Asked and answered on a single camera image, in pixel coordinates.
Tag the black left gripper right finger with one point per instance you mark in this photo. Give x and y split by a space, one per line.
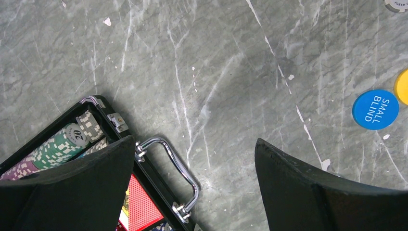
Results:
300 197

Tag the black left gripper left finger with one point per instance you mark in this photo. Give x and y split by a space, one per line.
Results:
85 194

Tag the red playing card deck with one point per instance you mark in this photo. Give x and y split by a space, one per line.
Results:
138 213

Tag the grey white poker chip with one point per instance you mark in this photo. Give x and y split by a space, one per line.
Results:
397 6

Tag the blue grey chip row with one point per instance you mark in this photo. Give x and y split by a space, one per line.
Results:
98 146

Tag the black aluminium poker case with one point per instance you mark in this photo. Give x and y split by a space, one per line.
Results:
114 128

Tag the green purple chip row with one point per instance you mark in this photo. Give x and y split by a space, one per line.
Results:
59 148

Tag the yellow blue chip row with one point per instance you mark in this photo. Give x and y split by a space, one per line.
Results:
162 227

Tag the blue small blind button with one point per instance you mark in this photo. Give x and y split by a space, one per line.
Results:
375 109

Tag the yellow big blind button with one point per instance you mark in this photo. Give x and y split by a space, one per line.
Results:
401 87

